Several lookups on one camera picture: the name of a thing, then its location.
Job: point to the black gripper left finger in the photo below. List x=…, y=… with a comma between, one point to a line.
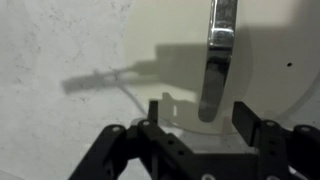
x=160, y=140

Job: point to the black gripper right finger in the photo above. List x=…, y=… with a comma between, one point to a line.
x=271, y=140

